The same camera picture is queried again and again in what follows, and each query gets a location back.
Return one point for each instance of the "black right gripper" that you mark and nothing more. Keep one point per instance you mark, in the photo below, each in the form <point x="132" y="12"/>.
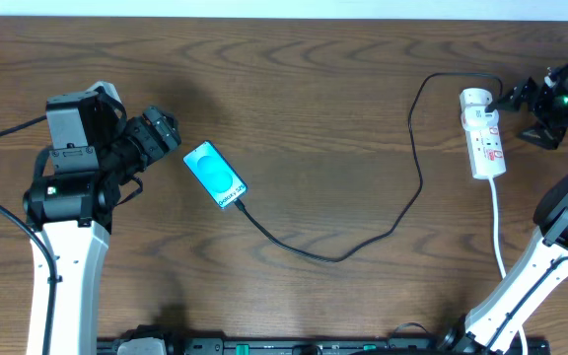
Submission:
<point x="524" y="91"/>

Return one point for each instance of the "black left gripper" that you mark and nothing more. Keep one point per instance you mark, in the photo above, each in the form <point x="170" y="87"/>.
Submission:
<point x="154" y="136"/>

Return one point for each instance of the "turquoise screen smartphone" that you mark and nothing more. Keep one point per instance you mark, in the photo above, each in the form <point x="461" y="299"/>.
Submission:
<point x="215" y="174"/>

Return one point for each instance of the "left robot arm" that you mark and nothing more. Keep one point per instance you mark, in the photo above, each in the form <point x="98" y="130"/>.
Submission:
<point x="95" y="149"/>

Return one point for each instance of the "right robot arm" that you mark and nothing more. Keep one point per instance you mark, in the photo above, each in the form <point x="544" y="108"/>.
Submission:
<point x="491" y="327"/>

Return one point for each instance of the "white USB charger plug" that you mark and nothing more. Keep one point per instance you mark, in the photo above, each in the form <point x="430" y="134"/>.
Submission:
<point x="474" y="116"/>

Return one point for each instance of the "white power strip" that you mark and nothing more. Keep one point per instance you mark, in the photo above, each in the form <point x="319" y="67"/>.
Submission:
<point x="484" y="146"/>

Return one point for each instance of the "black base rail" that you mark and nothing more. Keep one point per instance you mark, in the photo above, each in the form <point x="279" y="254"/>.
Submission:
<point x="151" y="339"/>

